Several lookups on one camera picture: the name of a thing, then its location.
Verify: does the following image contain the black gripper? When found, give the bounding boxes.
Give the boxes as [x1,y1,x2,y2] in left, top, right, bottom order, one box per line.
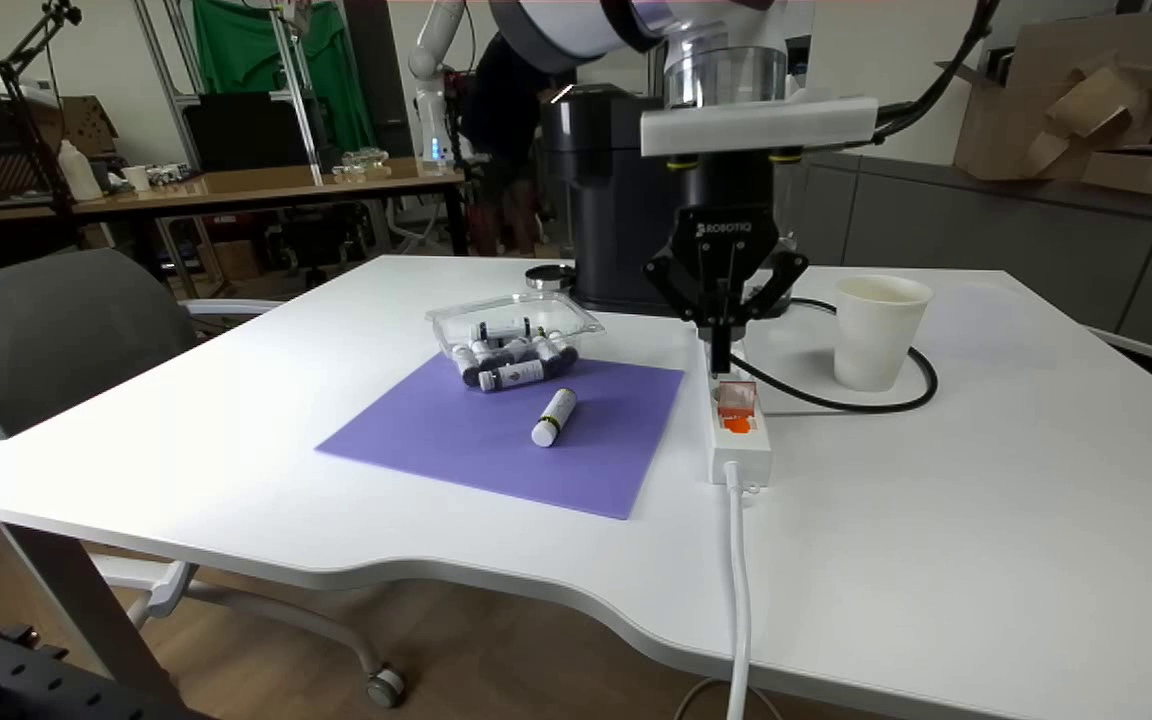
[646,154,813,375]

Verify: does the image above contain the white power strip orange button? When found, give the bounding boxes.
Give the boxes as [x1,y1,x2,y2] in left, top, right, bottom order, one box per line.
[704,333,778,501]

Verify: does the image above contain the black coffee machine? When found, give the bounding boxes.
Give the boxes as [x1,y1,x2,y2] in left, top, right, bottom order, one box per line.
[538,80,739,321]

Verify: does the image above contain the white paper cup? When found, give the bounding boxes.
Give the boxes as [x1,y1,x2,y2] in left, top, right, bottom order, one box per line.
[827,271,934,395]

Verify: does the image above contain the round black metal dish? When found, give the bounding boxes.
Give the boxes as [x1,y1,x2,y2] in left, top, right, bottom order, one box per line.
[522,258,584,299]

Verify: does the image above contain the grey cabinet counter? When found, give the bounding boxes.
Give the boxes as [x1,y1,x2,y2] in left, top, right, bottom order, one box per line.
[773,152,1152,367]

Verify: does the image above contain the purple paper mat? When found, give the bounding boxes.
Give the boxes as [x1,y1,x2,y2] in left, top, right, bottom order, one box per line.
[311,348,686,522]

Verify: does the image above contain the brown cardboard boxes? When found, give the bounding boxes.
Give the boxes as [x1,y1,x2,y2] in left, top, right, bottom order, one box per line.
[952,8,1152,206]

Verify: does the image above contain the wooden table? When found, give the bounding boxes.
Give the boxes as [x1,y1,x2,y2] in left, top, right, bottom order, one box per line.
[0,154,468,228]

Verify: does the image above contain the green cloth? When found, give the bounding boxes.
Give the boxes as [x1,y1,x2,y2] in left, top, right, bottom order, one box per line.
[186,0,380,160]

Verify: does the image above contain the grey office chair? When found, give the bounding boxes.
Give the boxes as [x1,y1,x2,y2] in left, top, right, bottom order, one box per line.
[0,243,406,710]

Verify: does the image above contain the black boom stand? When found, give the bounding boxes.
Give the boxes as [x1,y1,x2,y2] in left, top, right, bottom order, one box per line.
[0,0,87,225]

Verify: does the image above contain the black perforated metal rack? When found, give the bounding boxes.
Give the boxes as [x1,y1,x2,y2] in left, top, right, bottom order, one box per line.
[0,541,194,720]

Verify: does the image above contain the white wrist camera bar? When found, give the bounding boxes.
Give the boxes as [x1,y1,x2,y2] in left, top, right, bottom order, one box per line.
[636,93,880,162]

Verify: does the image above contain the black plug with cable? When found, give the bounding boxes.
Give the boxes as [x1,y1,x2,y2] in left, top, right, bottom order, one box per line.
[728,290,942,418]

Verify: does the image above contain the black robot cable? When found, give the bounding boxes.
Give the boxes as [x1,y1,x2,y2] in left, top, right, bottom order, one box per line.
[870,0,1006,143]

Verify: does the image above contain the white power strip cable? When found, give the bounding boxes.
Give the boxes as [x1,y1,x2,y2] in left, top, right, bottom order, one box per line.
[719,454,756,720]

